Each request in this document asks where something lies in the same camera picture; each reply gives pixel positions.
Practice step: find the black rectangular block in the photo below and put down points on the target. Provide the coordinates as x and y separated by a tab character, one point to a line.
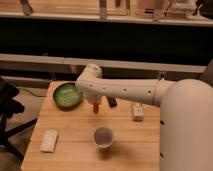
112	102

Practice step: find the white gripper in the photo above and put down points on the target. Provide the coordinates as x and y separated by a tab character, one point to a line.
92	97

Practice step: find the white bottle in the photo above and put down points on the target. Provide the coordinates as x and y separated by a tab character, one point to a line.
138	114

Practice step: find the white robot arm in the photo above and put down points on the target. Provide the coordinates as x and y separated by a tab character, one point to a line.
186	114

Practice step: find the green bowl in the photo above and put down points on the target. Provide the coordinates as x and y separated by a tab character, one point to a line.
67	95

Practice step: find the red orange pepper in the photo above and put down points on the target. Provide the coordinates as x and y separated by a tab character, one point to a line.
95	108

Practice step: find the white sponge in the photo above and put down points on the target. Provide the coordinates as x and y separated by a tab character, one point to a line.
49	141

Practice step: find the white cup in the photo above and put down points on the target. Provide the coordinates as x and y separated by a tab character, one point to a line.
103	137

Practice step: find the black tripod stand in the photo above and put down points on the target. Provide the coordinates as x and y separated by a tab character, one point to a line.
9	107

